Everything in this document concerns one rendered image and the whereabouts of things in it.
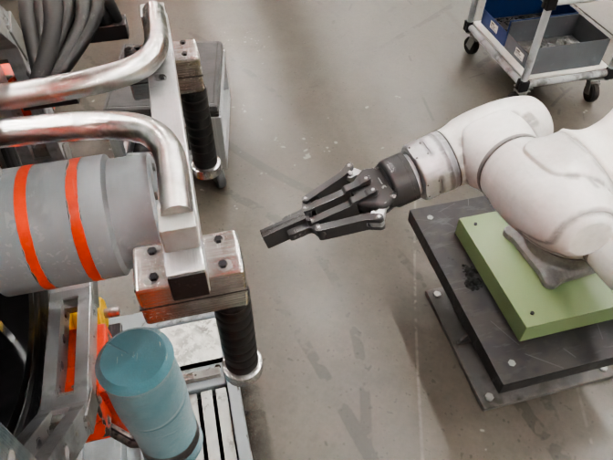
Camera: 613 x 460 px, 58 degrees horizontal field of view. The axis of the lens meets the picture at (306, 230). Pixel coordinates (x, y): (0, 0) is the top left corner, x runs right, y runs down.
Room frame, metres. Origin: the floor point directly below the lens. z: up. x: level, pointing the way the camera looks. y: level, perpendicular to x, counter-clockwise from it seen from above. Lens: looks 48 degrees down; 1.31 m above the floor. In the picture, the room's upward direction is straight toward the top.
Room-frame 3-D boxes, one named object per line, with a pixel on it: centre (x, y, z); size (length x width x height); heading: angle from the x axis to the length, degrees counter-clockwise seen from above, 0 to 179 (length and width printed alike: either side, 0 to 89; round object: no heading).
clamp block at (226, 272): (0.29, 0.10, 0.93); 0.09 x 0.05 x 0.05; 104
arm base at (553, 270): (0.83, -0.56, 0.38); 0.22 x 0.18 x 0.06; 19
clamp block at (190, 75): (0.62, 0.18, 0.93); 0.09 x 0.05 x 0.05; 104
